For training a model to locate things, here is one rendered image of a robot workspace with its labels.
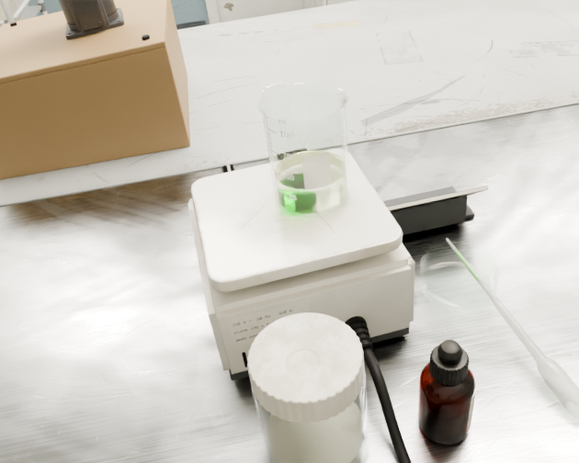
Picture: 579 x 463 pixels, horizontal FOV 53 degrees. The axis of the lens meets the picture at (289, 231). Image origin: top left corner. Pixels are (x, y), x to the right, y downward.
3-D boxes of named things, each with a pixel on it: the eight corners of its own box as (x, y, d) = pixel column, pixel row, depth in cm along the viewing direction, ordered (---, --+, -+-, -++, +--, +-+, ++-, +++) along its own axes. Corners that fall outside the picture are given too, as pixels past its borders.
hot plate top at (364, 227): (190, 189, 43) (188, 179, 42) (346, 155, 44) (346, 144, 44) (212, 298, 33) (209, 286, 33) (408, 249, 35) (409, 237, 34)
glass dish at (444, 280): (431, 256, 46) (432, 234, 44) (503, 272, 43) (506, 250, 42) (409, 302, 42) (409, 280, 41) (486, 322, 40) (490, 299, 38)
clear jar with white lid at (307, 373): (391, 445, 33) (390, 353, 28) (312, 515, 31) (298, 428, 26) (321, 383, 37) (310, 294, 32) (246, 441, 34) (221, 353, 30)
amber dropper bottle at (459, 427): (436, 454, 33) (442, 376, 28) (407, 413, 35) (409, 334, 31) (481, 433, 33) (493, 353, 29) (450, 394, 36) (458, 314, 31)
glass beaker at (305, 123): (370, 200, 38) (367, 84, 33) (310, 238, 36) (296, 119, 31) (310, 169, 42) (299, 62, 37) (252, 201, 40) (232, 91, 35)
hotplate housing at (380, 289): (195, 219, 53) (175, 142, 49) (330, 187, 55) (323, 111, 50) (232, 417, 36) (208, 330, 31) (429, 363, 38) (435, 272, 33)
